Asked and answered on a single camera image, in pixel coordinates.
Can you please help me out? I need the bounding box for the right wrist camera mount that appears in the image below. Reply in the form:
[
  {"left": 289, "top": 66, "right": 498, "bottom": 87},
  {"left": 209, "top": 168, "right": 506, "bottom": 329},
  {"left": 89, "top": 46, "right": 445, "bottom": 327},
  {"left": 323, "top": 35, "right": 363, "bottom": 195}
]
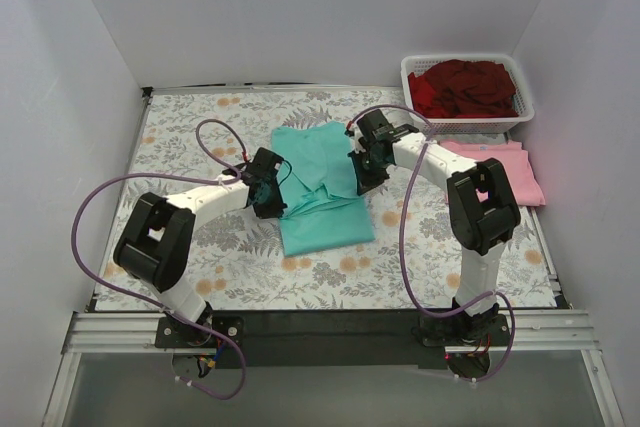
[{"left": 345, "top": 109, "right": 419, "bottom": 151}]

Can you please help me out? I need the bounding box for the aluminium front rail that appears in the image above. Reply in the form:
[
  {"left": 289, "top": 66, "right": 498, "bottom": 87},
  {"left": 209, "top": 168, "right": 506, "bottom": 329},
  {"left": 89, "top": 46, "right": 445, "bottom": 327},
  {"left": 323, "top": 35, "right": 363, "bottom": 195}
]
[{"left": 65, "top": 309, "right": 600, "bottom": 353}]

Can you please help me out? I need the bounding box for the folded pink t shirt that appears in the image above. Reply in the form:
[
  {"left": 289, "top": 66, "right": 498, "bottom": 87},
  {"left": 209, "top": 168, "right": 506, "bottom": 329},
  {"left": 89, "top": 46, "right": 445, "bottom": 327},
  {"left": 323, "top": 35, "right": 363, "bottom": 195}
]
[{"left": 440, "top": 141, "right": 546, "bottom": 207}]

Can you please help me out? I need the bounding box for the teal t shirt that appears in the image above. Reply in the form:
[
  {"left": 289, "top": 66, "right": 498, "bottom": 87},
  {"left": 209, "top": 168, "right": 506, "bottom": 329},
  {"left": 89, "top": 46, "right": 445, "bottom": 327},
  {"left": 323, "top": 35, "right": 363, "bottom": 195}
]
[{"left": 271, "top": 122, "right": 375, "bottom": 257}]

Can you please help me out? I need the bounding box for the bright red t shirt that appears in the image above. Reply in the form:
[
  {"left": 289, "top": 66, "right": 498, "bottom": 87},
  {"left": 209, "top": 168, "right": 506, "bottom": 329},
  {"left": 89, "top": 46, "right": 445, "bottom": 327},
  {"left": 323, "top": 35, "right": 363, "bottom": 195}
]
[{"left": 408, "top": 73, "right": 440, "bottom": 118}]

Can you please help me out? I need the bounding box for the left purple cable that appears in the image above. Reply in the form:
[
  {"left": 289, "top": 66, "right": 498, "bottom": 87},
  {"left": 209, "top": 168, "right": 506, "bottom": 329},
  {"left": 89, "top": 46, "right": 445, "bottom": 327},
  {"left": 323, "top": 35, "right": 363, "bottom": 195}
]
[{"left": 71, "top": 119, "right": 249, "bottom": 401}]

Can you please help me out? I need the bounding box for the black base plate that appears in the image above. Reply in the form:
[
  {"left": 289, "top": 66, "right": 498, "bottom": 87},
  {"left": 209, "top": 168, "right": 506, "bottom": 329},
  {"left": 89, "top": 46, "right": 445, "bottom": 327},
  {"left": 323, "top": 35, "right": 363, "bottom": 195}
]
[{"left": 154, "top": 309, "right": 514, "bottom": 371}]

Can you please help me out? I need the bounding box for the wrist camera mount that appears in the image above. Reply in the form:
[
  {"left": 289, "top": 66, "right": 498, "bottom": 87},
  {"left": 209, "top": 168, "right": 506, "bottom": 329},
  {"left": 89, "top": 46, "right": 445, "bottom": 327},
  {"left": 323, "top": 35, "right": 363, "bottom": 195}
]
[
  {"left": 345, "top": 109, "right": 419, "bottom": 151},
  {"left": 241, "top": 147, "right": 292, "bottom": 185}
]

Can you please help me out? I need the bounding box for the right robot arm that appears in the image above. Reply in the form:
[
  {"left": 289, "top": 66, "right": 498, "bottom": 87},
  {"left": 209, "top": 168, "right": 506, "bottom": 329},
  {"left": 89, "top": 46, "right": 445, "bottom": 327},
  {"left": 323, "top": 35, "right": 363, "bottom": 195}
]
[{"left": 349, "top": 133, "right": 521, "bottom": 345}]

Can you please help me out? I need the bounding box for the white plastic laundry basket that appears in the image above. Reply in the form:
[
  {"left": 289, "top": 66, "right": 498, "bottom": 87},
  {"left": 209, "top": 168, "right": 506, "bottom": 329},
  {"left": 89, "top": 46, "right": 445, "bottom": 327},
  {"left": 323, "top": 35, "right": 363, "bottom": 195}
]
[{"left": 400, "top": 52, "right": 535, "bottom": 134}]

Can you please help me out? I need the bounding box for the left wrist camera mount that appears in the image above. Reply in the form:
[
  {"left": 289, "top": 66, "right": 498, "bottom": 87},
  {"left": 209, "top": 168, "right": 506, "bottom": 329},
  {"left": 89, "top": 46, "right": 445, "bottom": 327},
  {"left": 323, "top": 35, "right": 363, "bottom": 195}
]
[{"left": 241, "top": 147, "right": 292, "bottom": 185}]

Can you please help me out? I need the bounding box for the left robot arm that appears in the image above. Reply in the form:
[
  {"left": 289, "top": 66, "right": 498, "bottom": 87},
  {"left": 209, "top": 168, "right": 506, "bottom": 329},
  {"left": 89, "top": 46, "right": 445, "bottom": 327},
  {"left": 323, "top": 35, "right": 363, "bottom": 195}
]
[{"left": 113, "top": 176, "right": 286, "bottom": 347}]

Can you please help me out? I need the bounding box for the dark red t shirt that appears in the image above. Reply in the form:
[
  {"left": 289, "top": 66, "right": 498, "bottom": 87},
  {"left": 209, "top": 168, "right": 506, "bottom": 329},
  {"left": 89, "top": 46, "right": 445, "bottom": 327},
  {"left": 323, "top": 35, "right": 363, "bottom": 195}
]
[{"left": 420, "top": 59, "right": 518, "bottom": 119}]

